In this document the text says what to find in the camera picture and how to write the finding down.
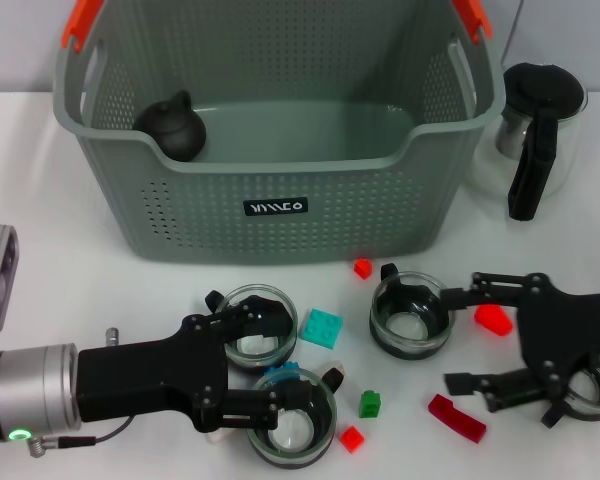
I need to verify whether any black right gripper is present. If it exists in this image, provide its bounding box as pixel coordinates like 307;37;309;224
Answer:
438;272;600;414

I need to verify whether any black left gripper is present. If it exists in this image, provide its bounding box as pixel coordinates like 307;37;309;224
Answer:
76;294;315;434

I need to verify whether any glass teacup with black sleeve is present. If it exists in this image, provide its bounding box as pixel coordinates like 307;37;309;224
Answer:
245;366;346;471
369;263;457;361
539;349;600;431
203;283;299;375

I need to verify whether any grey perforated plastic storage bin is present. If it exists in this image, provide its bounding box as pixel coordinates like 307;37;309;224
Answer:
53;0;505;265

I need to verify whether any red sloped toy brick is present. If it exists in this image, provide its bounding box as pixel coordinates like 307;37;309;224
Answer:
473;304;514;338

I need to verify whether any blue toy brick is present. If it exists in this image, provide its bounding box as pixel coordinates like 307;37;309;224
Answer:
263;360;301;384

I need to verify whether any teal square toy brick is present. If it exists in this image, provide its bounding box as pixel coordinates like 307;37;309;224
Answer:
298;308;345;350

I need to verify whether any dark red curved toy brick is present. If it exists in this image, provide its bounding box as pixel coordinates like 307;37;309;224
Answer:
427;393;487;444

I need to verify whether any small green toy brick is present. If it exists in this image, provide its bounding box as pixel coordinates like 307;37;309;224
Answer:
358;389;383;419

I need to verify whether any black clay teapot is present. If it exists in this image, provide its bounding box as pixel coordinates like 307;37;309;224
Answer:
132;89;207;162

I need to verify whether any left arm cable with connector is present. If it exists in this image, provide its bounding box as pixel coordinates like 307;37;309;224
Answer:
28;414;134;457

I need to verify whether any glass teapot with black handle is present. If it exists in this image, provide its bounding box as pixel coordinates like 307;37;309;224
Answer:
467;60;590;222

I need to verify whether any thin grey background cable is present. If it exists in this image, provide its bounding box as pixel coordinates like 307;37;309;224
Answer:
501;0;525;64

